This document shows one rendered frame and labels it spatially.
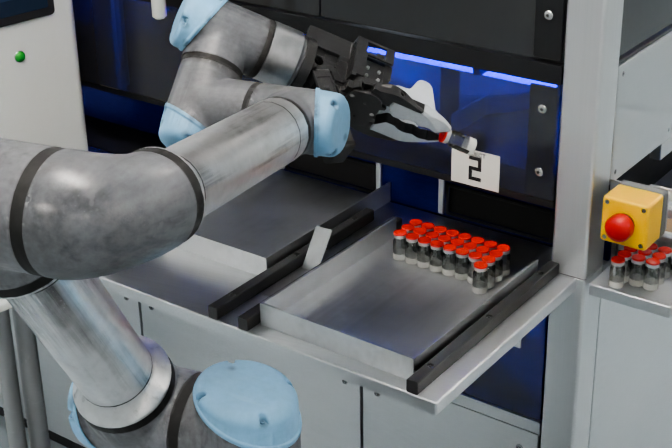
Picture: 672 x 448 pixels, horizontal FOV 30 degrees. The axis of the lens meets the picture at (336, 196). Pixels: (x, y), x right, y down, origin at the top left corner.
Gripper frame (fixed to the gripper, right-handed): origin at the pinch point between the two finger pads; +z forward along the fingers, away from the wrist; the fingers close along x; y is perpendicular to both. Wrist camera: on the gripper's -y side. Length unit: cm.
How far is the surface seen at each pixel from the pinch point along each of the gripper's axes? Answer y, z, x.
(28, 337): 9, -28, 120
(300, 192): 24, 3, 60
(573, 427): -11, 50, 42
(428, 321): -10.3, 15.0, 26.9
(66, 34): 44, -43, 69
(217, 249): 2, -12, 50
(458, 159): 18.7, 16.6, 26.9
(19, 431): -6, -22, 133
